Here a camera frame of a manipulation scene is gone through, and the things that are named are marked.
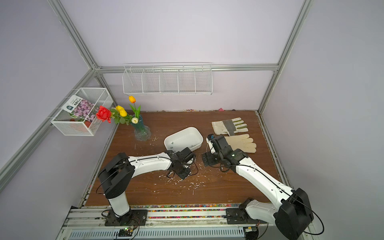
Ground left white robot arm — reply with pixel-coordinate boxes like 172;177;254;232
98;148;196;218

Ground grey striped work glove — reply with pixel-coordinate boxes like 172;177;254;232
211;118;249;136

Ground white plastic storage box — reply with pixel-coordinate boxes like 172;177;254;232
164;127;204;152

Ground beige canvas work glove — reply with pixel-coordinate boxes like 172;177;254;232
225;134;257;154

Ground glass vase with flowers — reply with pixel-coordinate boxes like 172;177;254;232
96;96;152;141

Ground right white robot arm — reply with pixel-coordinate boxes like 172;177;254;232
202;134;314;240

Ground purple potted flowers with card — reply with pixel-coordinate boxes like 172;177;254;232
61;95;99;128

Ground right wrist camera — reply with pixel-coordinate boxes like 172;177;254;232
206;134;219;154

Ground long white wire shelf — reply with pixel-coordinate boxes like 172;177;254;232
122;62;213;95

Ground small white wire basket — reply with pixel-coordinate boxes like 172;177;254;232
51;88;113;136

